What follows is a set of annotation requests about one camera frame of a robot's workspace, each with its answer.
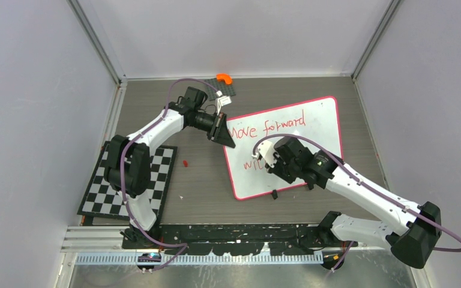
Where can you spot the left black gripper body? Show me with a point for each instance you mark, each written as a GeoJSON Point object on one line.
{"type": "Point", "coordinates": [215, 129]}

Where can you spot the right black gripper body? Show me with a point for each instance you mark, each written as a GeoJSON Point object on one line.
{"type": "Point", "coordinates": [283, 169]}

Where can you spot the pink framed whiteboard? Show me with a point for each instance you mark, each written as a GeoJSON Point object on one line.
{"type": "Point", "coordinates": [317, 120]}

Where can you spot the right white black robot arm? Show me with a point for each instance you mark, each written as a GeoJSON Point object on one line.
{"type": "Point", "coordinates": [402, 226]}

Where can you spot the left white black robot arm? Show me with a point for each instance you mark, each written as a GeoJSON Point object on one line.
{"type": "Point", "coordinates": [128, 165]}

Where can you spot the grey studded baseplate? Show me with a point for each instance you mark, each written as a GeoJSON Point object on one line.
{"type": "Point", "coordinates": [227, 90]}

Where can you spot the orange curved plastic piece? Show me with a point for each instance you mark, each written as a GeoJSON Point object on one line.
{"type": "Point", "coordinates": [225, 78]}

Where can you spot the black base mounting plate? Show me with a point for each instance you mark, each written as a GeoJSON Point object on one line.
{"type": "Point", "coordinates": [233, 239]}

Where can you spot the black white checkerboard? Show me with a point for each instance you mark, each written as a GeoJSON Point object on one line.
{"type": "Point", "coordinates": [101, 200]}

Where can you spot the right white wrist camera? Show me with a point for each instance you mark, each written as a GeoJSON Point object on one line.
{"type": "Point", "coordinates": [265, 150]}

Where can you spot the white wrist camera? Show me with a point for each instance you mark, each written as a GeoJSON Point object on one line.
{"type": "Point", "coordinates": [221, 100]}
{"type": "Point", "coordinates": [265, 150]}

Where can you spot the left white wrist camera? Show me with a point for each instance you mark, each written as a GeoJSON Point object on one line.
{"type": "Point", "coordinates": [221, 100]}

